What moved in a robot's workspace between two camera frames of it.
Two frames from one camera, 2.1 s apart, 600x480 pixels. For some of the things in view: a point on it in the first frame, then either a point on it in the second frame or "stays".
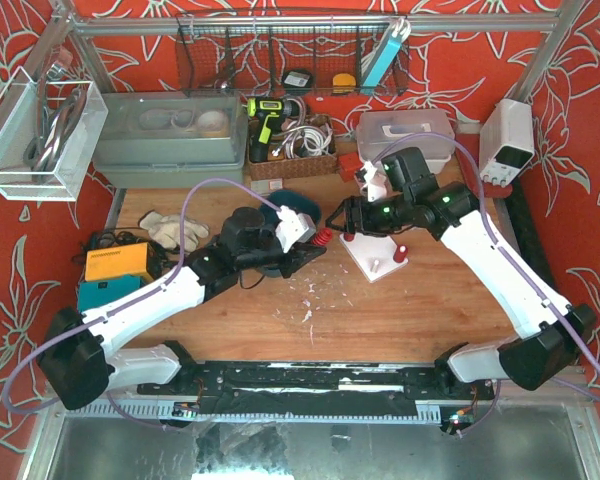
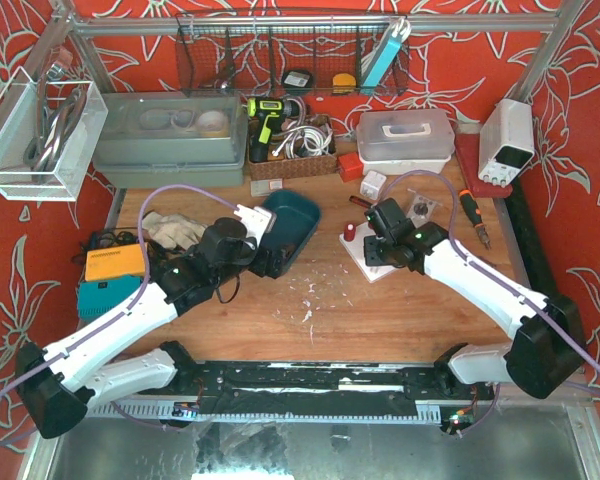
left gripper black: [284, 259] → [272, 260]
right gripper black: [356, 216] → [373, 251]
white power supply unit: [506, 140] stays
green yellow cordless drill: [265, 116] stays
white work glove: [166, 230] stays
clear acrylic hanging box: [39, 139] stays
